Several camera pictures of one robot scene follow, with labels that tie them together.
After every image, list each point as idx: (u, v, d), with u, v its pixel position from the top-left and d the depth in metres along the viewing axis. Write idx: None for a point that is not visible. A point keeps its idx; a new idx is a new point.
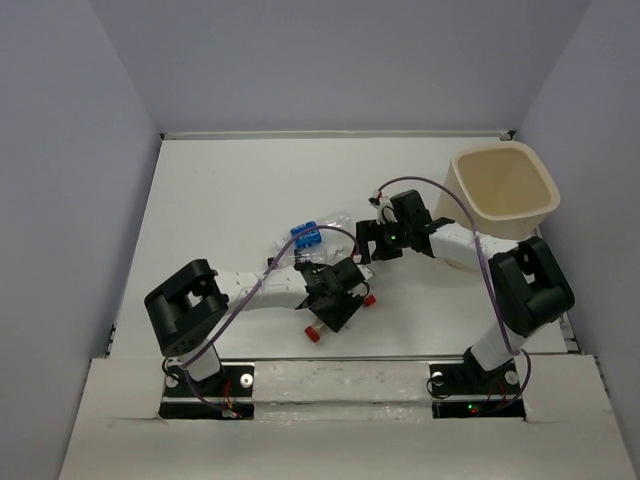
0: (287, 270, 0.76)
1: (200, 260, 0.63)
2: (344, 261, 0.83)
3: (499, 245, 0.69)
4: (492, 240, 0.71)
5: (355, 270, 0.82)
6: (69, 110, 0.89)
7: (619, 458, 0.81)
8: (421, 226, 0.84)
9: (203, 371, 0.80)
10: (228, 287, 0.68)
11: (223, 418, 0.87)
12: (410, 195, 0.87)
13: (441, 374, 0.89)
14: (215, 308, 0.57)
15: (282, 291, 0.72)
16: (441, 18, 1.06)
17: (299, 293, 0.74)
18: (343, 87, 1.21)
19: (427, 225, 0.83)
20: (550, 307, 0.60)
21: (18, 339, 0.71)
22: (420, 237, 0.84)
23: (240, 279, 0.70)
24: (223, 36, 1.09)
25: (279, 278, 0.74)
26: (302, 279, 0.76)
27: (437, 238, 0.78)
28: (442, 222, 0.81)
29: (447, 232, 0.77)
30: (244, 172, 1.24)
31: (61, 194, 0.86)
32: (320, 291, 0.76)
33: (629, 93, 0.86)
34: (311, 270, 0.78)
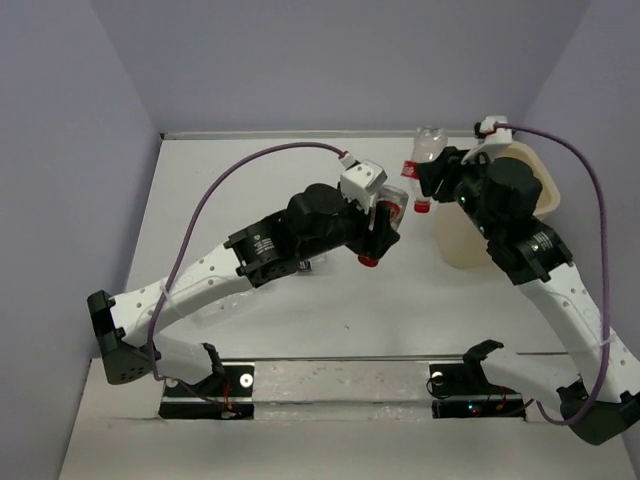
0: (209, 257, 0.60)
1: (96, 293, 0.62)
2: (295, 202, 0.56)
3: (628, 372, 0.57)
4: (619, 354, 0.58)
5: (304, 216, 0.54)
6: (69, 111, 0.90)
7: (621, 459, 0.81)
8: (517, 238, 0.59)
9: (198, 375, 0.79)
10: (124, 317, 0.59)
11: (222, 418, 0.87)
12: (525, 189, 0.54)
13: (441, 374, 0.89)
14: (108, 349, 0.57)
15: (204, 288, 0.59)
16: (441, 18, 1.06)
17: (229, 281, 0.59)
18: (343, 87, 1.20)
19: (535, 248, 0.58)
20: None
21: (19, 339, 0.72)
22: (509, 253, 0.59)
23: (144, 297, 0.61)
24: (224, 36, 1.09)
25: (200, 273, 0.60)
26: (231, 262, 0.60)
27: (543, 285, 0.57)
28: (547, 245, 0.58)
29: (569, 292, 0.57)
30: (243, 173, 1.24)
31: (61, 193, 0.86)
32: (267, 266, 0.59)
33: (628, 93, 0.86)
34: (257, 242, 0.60)
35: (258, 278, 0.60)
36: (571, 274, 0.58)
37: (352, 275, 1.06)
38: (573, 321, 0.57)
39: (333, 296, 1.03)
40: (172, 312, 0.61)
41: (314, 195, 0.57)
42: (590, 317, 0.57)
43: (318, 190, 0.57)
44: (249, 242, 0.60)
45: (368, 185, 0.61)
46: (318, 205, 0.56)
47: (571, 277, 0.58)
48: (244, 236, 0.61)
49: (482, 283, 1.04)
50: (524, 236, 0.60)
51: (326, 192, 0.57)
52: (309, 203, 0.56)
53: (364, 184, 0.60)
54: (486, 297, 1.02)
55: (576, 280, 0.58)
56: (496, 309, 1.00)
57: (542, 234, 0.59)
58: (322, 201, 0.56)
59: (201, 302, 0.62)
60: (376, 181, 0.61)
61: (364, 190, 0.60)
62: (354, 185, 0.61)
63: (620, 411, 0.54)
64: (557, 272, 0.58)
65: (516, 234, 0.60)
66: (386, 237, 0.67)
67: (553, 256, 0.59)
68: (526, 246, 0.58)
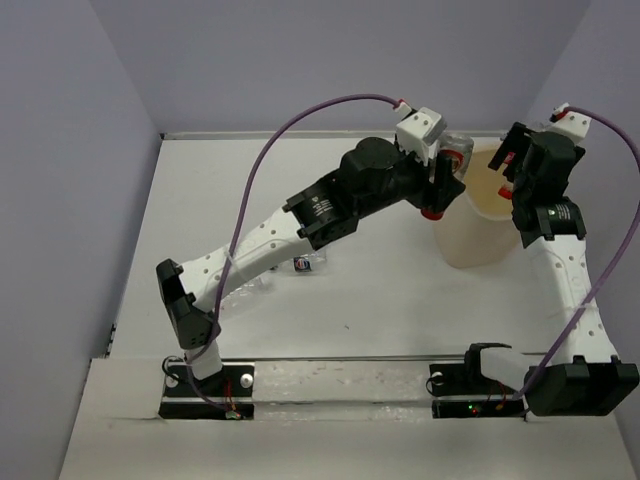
0: (270, 222, 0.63)
1: (164, 262, 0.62)
2: (348, 159, 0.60)
3: (593, 344, 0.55)
4: (593, 327, 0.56)
5: (358, 172, 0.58)
6: (69, 110, 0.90)
7: (620, 459, 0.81)
8: (540, 203, 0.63)
9: (208, 367, 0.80)
10: (193, 283, 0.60)
11: (227, 418, 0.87)
12: (554, 153, 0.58)
13: (441, 374, 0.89)
14: (181, 312, 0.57)
15: (267, 251, 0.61)
16: (441, 19, 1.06)
17: (291, 245, 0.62)
18: (343, 87, 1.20)
19: (553, 214, 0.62)
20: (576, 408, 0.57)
21: (18, 338, 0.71)
22: (527, 214, 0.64)
23: (210, 263, 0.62)
24: (223, 36, 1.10)
25: (263, 237, 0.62)
26: (292, 225, 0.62)
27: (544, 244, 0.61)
28: (567, 214, 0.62)
29: (566, 257, 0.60)
30: (243, 173, 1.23)
31: (61, 193, 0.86)
32: (326, 227, 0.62)
33: (628, 92, 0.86)
34: (315, 200, 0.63)
35: (318, 240, 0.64)
36: (577, 245, 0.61)
37: (352, 275, 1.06)
38: (558, 280, 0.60)
39: (333, 296, 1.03)
40: (240, 275, 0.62)
41: (366, 153, 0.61)
42: (577, 283, 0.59)
43: (370, 148, 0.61)
44: (308, 204, 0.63)
45: (424, 134, 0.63)
46: (371, 161, 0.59)
47: (574, 246, 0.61)
48: (303, 198, 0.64)
49: (483, 283, 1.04)
50: (550, 204, 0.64)
51: (377, 149, 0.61)
52: (363, 159, 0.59)
53: (421, 134, 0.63)
54: (487, 298, 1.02)
55: (578, 250, 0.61)
56: (497, 309, 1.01)
57: (564, 208, 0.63)
58: (375, 157, 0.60)
59: (264, 266, 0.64)
60: (430, 131, 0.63)
61: (420, 140, 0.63)
62: (410, 136, 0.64)
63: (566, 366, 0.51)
64: (561, 237, 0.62)
65: (543, 199, 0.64)
66: (448, 189, 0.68)
67: (573, 224, 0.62)
68: (545, 209, 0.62)
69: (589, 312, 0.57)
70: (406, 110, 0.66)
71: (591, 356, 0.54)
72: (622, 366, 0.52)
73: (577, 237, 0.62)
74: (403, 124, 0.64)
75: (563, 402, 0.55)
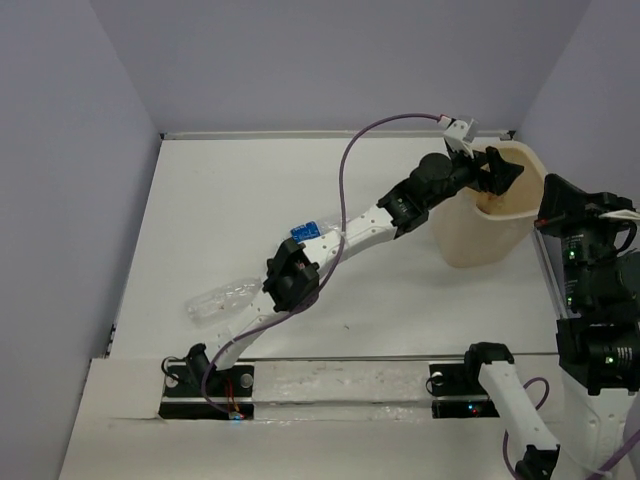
0: (369, 212, 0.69)
1: (288, 238, 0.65)
2: (416, 174, 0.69)
3: None
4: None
5: (427, 183, 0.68)
6: (69, 111, 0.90)
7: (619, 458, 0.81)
8: (601, 334, 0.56)
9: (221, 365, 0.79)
10: (315, 254, 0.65)
11: (230, 418, 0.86)
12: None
13: (441, 374, 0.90)
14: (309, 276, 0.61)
15: (370, 235, 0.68)
16: (441, 19, 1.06)
17: (388, 231, 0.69)
18: (342, 86, 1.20)
19: (610, 359, 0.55)
20: None
21: (18, 338, 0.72)
22: (575, 340, 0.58)
23: (326, 241, 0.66)
24: (223, 37, 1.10)
25: (363, 223, 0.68)
26: (387, 215, 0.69)
27: (586, 395, 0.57)
28: (625, 366, 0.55)
29: (605, 416, 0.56)
30: (243, 173, 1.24)
31: (60, 194, 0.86)
32: (408, 223, 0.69)
33: (627, 94, 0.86)
34: (394, 202, 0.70)
35: (399, 232, 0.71)
36: (623, 402, 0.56)
37: (353, 275, 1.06)
38: (588, 436, 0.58)
39: (334, 296, 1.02)
40: (347, 253, 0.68)
41: (430, 165, 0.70)
42: (607, 444, 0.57)
43: (431, 160, 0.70)
44: (392, 204, 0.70)
45: (464, 137, 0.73)
46: (434, 172, 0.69)
47: (620, 404, 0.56)
48: (387, 199, 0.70)
49: (485, 284, 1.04)
50: (609, 335, 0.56)
51: (436, 161, 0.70)
52: (427, 172, 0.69)
53: (461, 136, 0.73)
54: (487, 298, 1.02)
55: (622, 408, 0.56)
56: (497, 311, 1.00)
57: (624, 343, 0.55)
58: (436, 168, 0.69)
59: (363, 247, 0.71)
60: (469, 135, 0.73)
61: (462, 141, 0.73)
62: (453, 140, 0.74)
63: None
64: (609, 392, 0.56)
65: (604, 327, 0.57)
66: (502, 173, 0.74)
67: (631, 370, 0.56)
68: (601, 350, 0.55)
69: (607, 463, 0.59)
70: (447, 123, 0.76)
71: None
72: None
73: (624, 392, 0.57)
74: (447, 131, 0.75)
75: None
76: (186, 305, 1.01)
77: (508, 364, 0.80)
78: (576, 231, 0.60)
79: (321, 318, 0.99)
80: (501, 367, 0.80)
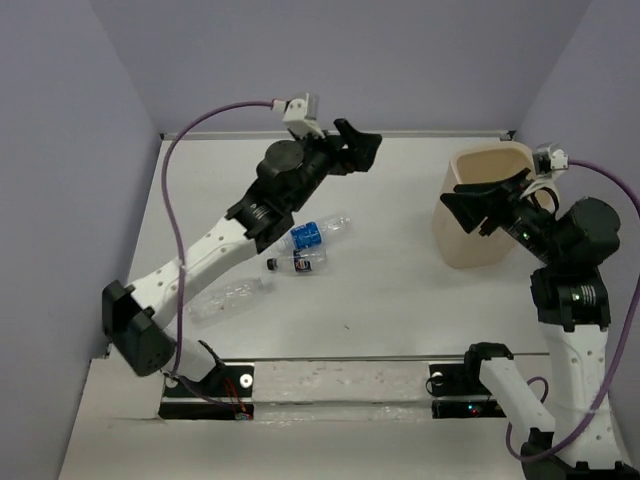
0: (216, 229, 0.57)
1: (113, 283, 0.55)
2: (263, 167, 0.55)
3: (599, 449, 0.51)
4: (603, 429, 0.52)
5: (275, 176, 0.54)
6: (69, 111, 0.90)
7: None
8: (566, 281, 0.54)
9: (200, 369, 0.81)
10: (149, 297, 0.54)
11: (235, 418, 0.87)
12: (594, 234, 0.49)
13: (441, 374, 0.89)
14: (139, 328, 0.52)
15: (218, 258, 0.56)
16: (441, 20, 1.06)
17: (240, 248, 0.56)
18: (342, 87, 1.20)
19: (578, 298, 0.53)
20: None
21: (18, 339, 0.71)
22: (546, 290, 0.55)
23: (164, 275, 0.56)
24: (223, 37, 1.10)
25: (210, 243, 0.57)
26: (237, 229, 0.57)
27: (563, 334, 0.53)
28: (592, 305, 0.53)
29: (584, 352, 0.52)
30: (243, 173, 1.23)
31: (60, 194, 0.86)
32: (267, 230, 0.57)
33: (627, 93, 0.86)
34: (247, 210, 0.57)
35: (260, 243, 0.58)
36: (598, 338, 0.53)
37: (353, 275, 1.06)
38: (572, 377, 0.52)
39: (334, 296, 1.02)
40: (196, 282, 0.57)
41: (277, 154, 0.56)
42: (592, 384, 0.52)
43: (281, 149, 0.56)
44: (246, 211, 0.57)
45: (306, 115, 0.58)
46: (284, 162, 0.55)
47: (595, 339, 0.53)
48: (241, 207, 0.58)
49: (484, 284, 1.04)
50: (576, 280, 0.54)
51: (285, 148, 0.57)
52: (276, 163, 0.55)
53: (302, 114, 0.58)
54: (486, 298, 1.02)
55: (599, 345, 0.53)
56: (497, 311, 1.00)
57: (588, 285, 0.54)
58: (288, 156, 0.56)
59: (221, 270, 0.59)
60: (310, 112, 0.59)
61: (303, 119, 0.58)
62: (294, 123, 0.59)
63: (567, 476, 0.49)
64: (585, 329, 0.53)
65: (569, 275, 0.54)
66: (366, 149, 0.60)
67: (599, 307, 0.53)
68: (568, 290, 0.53)
69: (599, 414, 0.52)
70: (281, 108, 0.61)
71: (594, 461, 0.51)
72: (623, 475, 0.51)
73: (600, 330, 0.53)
74: (285, 115, 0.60)
75: None
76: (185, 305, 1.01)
77: (506, 358, 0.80)
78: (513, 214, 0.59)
79: (320, 318, 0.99)
80: (499, 362, 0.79)
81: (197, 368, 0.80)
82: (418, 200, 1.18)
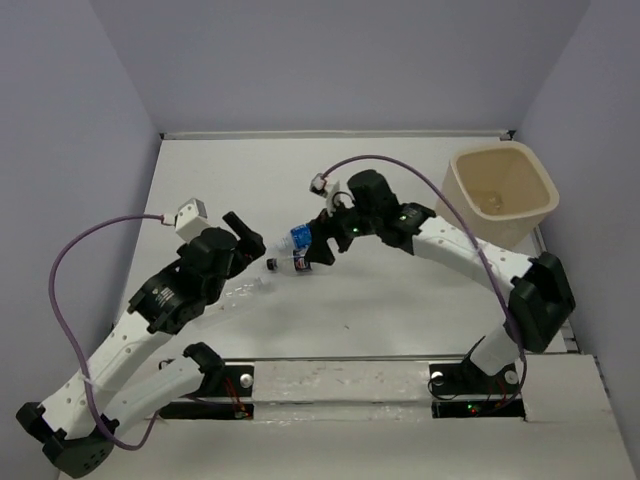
0: (119, 328, 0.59)
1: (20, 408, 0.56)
2: (194, 243, 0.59)
3: (511, 263, 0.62)
4: (499, 253, 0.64)
5: (206, 252, 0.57)
6: (68, 110, 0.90)
7: (619, 458, 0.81)
8: (394, 219, 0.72)
9: (190, 386, 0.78)
10: (59, 417, 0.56)
11: (235, 417, 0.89)
12: (373, 182, 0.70)
13: (441, 374, 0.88)
14: (56, 454, 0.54)
15: (125, 360, 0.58)
16: (441, 19, 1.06)
17: (146, 344, 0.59)
18: (342, 86, 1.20)
19: (406, 219, 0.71)
20: (556, 320, 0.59)
21: (17, 339, 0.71)
22: (394, 232, 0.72)
23: (72, 390, 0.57)
24: (223, 36, 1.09)
25: (116, 344, 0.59)
26: (140, 324, 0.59)
27: (423, 239, 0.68)
28: (420, 216, 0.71)
29: (439, 233, 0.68)
30: (243, 172, 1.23)
31: (59, 193, 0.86)
32: (175, 312, 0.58)
33: (627, 92, 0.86)
34: (152, 297, 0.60)
35: (168, 325, 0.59)
36: (439, 222, 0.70)
37: (353, 275, 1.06)
38: (451, 250, 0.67)
39: (333, 296, 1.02)
40: (109, 387, 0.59)
41: (208, 236, 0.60)
42: (463, 240, 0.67)
43: (210, 232, 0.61)
44: (151, 297, 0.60)
45: (197, 213, 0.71)
46: (214, 242, 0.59)
47: (437, 223, 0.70)
48: (144, 293, 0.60)
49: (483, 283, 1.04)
50: (398, 213, 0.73)
51: (220, 230, 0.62)
52: (205, 242, 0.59)
53: (194, 215, 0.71)
54: (486, 298, 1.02)
55: (444, 223, 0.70)
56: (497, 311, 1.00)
57: (410, 208, 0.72)
58: (219, 239, 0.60)
59: (130, 369, 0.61)
60: (201, 211, 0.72)
61: (196, 218, 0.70)
62: (188, 225, 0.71)
63: (516, 293, 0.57)
64: (427, 225, 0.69)
65: (392, 216, 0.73)
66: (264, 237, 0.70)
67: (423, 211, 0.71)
68: (398, 223, 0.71)
69: (491, 247, 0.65)
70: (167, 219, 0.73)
71: (520, 273, 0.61)
72: (544, 261, 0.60)
73: (433, 217, 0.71)
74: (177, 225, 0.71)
75: (545, 325, 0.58)
76: None
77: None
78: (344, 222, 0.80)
79: (320, 318, 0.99)
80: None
81: (187, 386, 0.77)
82: (418, 199, 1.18)
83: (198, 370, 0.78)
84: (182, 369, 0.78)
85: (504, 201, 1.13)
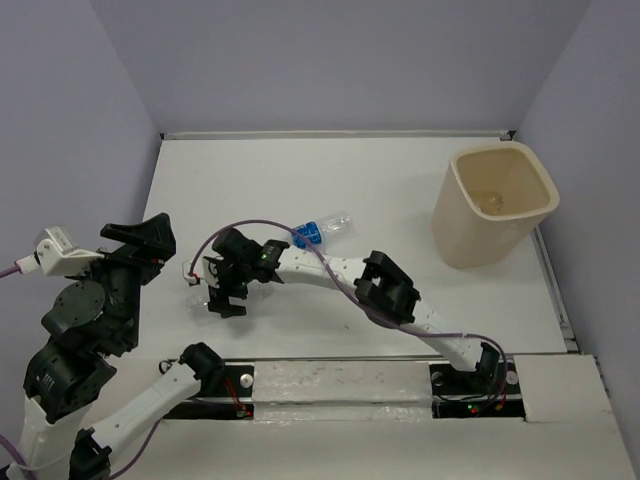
0: (27, 414, 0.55)
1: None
2: (51, 322, 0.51)
3: (350, 268, 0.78)
4: (341, 263, 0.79)
5: (63, 333, 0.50)
6: (68, 113, 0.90)
7: (620, 459, 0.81)
8: (259, 259, 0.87)
9: (189, 393, 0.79)
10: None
11: (237, 417, 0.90)
12: (227, 236, 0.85)
13: (440, 374, 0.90)
14: None
15: (42, 444, 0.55)
16: (440, 19, 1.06)
17: (59, 426, 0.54)
18: (341, 86, 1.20)
19: (266, 258, 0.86)
20: (403, 298, 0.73)
21: None
22: (260, 270, 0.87)
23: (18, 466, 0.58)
24: (223, 38, 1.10)
25: (30, 430, 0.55)
26: (39, 413, 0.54)
27: (282, 268, 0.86)
28: (278, 250, 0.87)
29: (293, 261, 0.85)
30: (243, 172, 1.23)
31: (58, 194, 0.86)
32: (65, 396, 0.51)
33: (627, 92, 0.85)
34: (37, 384, 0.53)
35: (62, 407, 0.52)
36: (291, 252, 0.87)
37: None
38: (309, 272, 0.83)
39: (333, 296, 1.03)
40: (50, 461, 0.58)
41: (73, 303, 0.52)
42: (312, 261, 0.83)
43: (71, 297, 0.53)
44: (37, 385, 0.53)
45: (62, 250, 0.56)
46: (78, 313, 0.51)
47: (291, 253, 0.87)
48: (31, 383, 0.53)
49: (483, 283, 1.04)
50: (259, 253, 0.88)
51: (82, 292, 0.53)
52: (66, 314, 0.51)
53: (59, 253, 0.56)
54: (486, 298, 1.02)
55: (295, 251, 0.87)
56: (496, 311, 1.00)
57: (269, 246, 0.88)
58: (79, 307, 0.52)
59: (66, 439, 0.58)
60: (66, 245, 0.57)
61: (62, 257, 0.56)
62: (57, 264, 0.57)
63: (360, 293, 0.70)
64: (287, 252, 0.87)
65: (254, 258, 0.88)
66: (160, 233, 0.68)
67: (278, 246, 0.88)
68: (260, 262, 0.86)
69: (336, 261, 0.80)
70: (34, 263, 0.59)
71: None
72: (373, 259, 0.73)
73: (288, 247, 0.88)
74: (46, 267, 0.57)
75: (393, 304, 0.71)
76: (185, 305, 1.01)
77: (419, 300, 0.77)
78: (228, 278, 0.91)
79: (320, 318, 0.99)
80: (420, 309, 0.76)
81: (185, 393, 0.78)
82: (417, 199, 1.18)
83: (194, 378, 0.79)
84: (177, 379, 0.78)
85: (504, 201, 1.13)
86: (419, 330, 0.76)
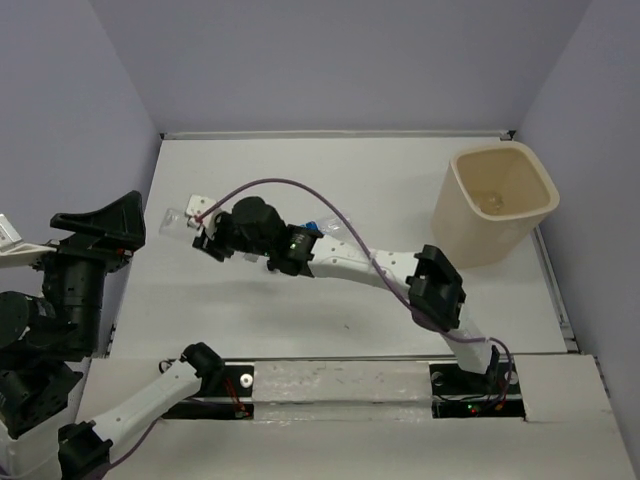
0: None
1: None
2: None
3: (401, 263, 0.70)
4: (389, 258, 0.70)
5: None
6: (67, 111, 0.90)
7: (619, 459, 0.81)
8: (286, 249, 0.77)
9: (189, 392, 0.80)
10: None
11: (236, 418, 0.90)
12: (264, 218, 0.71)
13: (440, 374, 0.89)
14: None
15: (15, 457, 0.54)
16: (439, 20, 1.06)
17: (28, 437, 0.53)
18: (342, 86, 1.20)
19: (297, 247, 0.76)
20: (452, 299, 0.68)
21: None
22: (288, 261, 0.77)
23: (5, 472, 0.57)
24: (223, 38, 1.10)
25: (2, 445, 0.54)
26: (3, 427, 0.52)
27: (314, 261, 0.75)
28: (309, 240, 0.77)
29: (332, 252, 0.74)
30: (243, 172, 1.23)
31: (58, 194, 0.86)
32: (19, 414, 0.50)
33: (627, 91, 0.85)
34: None
35: (20, 422, 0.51)
36: (327, 242, 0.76)
37: None
38: (353, 268, 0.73)
39: (333, 296, 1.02)
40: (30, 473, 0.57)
41: None
42: (356, 253, 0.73)
43: None
44: None
45: (13, 238, 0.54)
46: None
47: (325, 244, 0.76)
48: None
49: (483, 283, 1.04)
50: (285, 239, 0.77)
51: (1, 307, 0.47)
52: None
53: (10, 238, 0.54)
54: (486, 298, 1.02)
55: (334, 241, 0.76)
56: (496, 311, 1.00)
57: (299, 233, 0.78)
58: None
59: (48, 444, 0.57)
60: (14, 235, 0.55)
61: (14, 244, 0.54)
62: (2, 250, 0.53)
63: (414, 294, 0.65)
64: (321, 244, 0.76)
65: (280, 246, 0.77)
66: (127, 221, 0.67)
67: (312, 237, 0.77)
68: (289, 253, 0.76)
69: (381, 253, 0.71)
70: None
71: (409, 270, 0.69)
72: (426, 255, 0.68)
73: (321, 237, 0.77)
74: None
75: (444, 306, 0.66)
76: (185, 305, 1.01)
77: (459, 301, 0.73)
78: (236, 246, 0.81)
79: (320, 318, 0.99)
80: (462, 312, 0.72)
81: (183, 392, 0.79)
82: (418, 199, 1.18)
83: (196, 377, 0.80)
84: (178, 376, 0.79)
85: (504, 201, 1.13)
86: (458, 334, 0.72)
